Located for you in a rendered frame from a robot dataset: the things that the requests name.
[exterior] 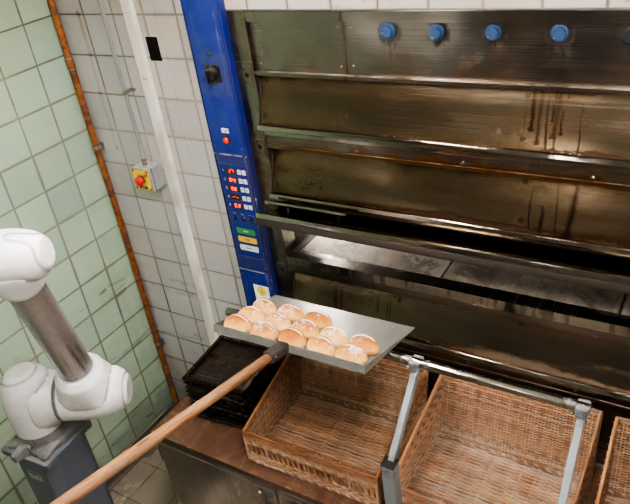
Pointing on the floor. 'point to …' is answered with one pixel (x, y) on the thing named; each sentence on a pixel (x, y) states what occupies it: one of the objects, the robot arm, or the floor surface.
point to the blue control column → (201, 12)
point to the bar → (478, 384)
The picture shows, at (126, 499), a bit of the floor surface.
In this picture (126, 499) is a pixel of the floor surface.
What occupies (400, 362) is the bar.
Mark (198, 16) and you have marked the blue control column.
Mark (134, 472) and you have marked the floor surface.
